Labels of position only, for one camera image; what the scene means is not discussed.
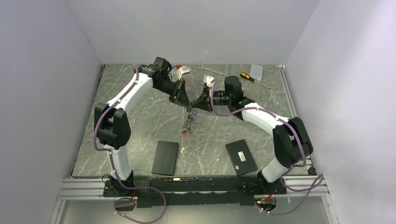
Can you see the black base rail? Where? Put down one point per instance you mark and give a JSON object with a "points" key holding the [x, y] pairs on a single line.
{"points": [[155, 191]]}

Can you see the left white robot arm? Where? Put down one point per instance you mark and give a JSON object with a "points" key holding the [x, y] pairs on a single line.
{"points": [[112, 129]]}

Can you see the aluminium frame rail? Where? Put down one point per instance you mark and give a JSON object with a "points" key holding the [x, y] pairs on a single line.
{"points": [[91, 189]]}

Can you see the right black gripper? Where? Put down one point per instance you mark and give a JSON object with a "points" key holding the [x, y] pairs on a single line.
{"points": [[204, 102]]}

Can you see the black box with label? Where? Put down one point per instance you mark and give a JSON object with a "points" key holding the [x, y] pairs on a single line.
{"points": [[241, 157]]}

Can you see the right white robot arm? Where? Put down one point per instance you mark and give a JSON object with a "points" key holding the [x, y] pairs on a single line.
{"points": [[291, 141]]}

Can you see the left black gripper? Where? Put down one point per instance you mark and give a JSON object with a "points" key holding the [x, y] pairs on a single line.
{"points": [[180, 97]]}

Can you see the clear plastic box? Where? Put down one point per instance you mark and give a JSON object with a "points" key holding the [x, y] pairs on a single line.
{"points": [[256, 72]]}

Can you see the yellow black screwdriver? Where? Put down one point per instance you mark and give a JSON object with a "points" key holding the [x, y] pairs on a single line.
{"points": [[251, 79]]}

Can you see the black flat box left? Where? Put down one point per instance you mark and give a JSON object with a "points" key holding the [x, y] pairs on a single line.
{"points": [[165, 158]]}

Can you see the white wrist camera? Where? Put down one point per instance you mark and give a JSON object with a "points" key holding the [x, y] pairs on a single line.
{"points": [[209, 81], [180, 71]]}

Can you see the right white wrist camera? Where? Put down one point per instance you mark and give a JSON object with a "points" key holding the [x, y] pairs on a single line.
{"points": [[209, 81]]}

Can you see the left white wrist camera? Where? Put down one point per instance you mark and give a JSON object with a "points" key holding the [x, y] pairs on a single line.
{"points": [[180, 71]]}

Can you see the silver wrench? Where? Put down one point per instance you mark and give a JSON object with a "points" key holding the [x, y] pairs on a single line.
{"points": [[201, 67]]}

